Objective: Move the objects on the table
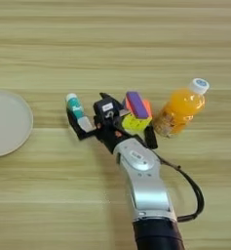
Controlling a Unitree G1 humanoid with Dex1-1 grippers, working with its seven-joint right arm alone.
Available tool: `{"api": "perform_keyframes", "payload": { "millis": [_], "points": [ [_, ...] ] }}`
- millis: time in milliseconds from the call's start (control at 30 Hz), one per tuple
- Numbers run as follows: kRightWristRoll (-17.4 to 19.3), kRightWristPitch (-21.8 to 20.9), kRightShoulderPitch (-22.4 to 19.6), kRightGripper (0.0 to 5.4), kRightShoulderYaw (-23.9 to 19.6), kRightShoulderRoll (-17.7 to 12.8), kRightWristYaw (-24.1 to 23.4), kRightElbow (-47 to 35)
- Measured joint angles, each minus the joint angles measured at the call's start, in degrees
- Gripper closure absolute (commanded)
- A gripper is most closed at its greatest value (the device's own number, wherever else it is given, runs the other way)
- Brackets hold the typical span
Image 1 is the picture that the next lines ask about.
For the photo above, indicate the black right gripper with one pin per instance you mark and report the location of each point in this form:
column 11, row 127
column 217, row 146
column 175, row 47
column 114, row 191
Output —
column 111, row 132

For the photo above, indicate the teal and white glue stick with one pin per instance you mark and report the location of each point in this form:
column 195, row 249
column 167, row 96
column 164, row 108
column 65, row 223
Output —
column 75, row 108

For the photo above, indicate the round beige plate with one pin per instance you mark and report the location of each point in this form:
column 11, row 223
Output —
column 8, row 123

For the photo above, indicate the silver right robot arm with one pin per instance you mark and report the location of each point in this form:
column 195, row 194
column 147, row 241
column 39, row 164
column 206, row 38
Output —
column 146, row 185

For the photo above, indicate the black box with white label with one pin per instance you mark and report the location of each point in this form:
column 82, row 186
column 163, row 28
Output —
column 105, row 109

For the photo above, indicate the multicoloured puzzle cube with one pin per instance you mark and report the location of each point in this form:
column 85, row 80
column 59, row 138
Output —
column 136, row 123

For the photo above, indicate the purple rectangular block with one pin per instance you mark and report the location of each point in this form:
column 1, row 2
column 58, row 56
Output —
column 137, row 104

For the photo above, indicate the small black cylinder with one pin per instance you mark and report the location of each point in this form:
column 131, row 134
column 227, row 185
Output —
column 150, row 137

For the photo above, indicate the orange juice bottle white cap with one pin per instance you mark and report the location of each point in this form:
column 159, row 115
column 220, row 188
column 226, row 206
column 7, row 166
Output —
column 180, row 109

